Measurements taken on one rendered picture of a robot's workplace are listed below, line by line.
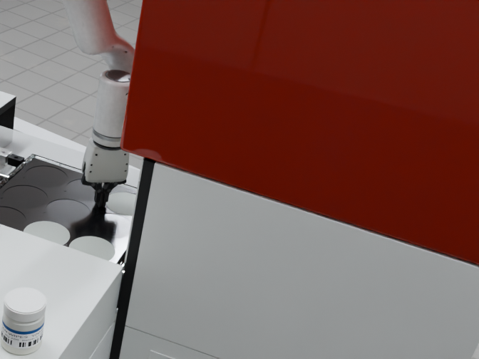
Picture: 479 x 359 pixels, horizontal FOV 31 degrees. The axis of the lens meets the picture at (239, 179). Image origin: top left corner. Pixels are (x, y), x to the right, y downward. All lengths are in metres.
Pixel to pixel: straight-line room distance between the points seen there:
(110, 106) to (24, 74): 2.89
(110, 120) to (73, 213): 0.26
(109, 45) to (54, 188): 0.42
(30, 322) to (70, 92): 3.19
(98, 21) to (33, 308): 0.65
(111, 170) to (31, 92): 2.62
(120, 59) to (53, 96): 2.62
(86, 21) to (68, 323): 0.63
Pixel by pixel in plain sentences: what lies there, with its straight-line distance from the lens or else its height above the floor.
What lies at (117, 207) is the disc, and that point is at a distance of 2.05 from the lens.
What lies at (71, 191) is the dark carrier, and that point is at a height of 0.90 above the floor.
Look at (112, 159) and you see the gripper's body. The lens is 1.96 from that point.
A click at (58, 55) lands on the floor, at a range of 5.02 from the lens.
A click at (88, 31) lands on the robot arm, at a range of 1.84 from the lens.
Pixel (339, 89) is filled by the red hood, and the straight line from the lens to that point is 1.46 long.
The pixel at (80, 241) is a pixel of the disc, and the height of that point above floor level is 0.90.
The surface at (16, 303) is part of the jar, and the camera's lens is 1.49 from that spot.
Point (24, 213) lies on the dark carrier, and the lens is 1.99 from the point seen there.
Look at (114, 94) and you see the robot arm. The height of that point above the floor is 1.21.
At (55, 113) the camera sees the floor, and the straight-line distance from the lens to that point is 4.38.
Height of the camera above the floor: 2.02
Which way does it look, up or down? 30 degrees down
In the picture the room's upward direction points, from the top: 14 degrees clockwise
